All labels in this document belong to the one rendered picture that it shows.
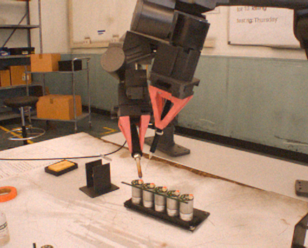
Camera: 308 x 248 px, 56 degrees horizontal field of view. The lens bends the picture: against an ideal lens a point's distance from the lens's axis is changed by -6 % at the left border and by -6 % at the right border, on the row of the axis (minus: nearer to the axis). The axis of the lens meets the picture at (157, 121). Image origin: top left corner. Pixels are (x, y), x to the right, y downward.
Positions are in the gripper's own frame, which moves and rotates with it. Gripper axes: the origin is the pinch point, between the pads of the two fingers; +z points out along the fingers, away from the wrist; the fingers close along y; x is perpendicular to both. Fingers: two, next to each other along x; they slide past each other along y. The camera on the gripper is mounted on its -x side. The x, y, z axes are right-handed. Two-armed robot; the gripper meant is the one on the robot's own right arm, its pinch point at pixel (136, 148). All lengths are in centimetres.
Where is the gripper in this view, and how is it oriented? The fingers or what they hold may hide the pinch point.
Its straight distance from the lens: 68.4
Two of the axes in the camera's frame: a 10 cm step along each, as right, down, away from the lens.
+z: 0.9, 9.6, -2.6
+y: 9.8, -0.4, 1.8
